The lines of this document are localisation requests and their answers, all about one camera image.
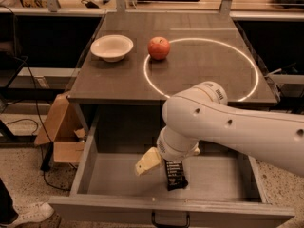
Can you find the dark trouser leg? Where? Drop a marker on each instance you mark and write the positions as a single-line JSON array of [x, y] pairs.
[[5, 203]]

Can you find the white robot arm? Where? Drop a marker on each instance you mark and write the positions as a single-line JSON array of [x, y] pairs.
[[201, 113]]

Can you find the red apple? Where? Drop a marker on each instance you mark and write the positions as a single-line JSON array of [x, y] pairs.
[[158, 48]]

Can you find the black drawer handle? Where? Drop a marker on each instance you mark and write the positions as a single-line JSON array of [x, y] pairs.
[[170, 219]]

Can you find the white ceramic bowl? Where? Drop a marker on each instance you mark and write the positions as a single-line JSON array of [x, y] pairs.
[[111, 48]]

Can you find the brown cardboard box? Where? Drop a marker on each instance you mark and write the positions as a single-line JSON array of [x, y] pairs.
[[64, 130]]

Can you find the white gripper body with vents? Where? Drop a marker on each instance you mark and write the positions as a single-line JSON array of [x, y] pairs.
[[172, 149]]

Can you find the white sneaker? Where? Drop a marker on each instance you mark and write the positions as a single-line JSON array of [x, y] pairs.
[[32, 213]]

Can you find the grey open drawer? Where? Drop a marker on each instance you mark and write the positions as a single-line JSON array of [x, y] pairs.
[[224, 189]]

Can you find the black rxbar chocolate wrapper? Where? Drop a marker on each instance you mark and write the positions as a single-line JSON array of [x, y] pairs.
[[175, 175]]

